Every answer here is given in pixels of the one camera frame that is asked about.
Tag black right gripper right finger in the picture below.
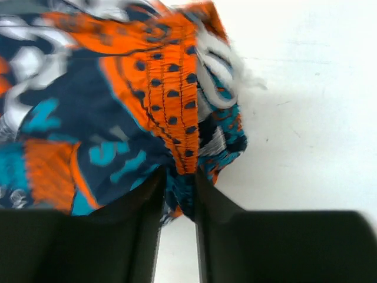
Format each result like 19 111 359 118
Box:
195 172 376 282

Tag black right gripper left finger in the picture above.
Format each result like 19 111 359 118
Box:
1 168 166 282

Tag colourful patterned shorts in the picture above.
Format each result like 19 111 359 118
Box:
1 1 264 223

